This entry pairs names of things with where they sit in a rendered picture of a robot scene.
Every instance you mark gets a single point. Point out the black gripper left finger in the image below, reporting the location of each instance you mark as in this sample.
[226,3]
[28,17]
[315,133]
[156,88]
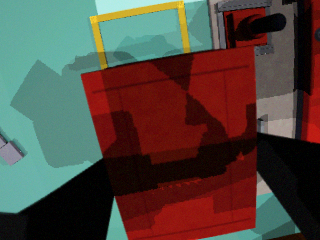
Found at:
[78,210]

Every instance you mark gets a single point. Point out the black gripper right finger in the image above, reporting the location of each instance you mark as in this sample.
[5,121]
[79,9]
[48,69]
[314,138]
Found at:
[291,169]

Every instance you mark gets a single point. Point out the yellow rectangular border strip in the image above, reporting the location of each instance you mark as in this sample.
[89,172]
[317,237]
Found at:
[138,11]

